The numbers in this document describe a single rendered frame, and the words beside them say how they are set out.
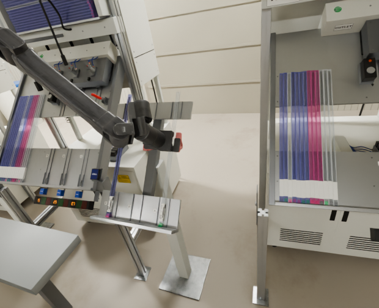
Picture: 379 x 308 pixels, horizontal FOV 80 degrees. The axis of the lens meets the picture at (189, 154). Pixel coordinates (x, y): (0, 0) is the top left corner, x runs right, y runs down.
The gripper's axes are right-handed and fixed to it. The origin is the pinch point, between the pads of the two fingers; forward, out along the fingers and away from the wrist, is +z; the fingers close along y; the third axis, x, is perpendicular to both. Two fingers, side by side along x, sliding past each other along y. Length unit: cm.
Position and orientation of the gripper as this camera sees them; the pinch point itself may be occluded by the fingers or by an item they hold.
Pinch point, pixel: (169, 145)
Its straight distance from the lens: 84.5
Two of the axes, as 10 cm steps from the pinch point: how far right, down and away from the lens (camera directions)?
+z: 3.5, 1.9, 9.2
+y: -9.3, -0.5, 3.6
